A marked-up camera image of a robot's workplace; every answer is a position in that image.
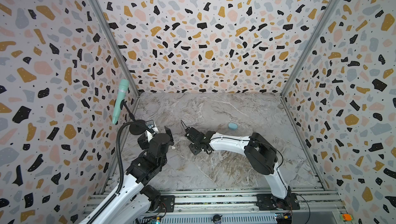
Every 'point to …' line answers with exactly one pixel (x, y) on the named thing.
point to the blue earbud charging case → (232, 126)
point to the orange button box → (346, 217)
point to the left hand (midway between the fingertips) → (160, 130)
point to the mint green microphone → (123, 86)
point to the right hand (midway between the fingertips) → (196, 146)
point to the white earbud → (173, 147)
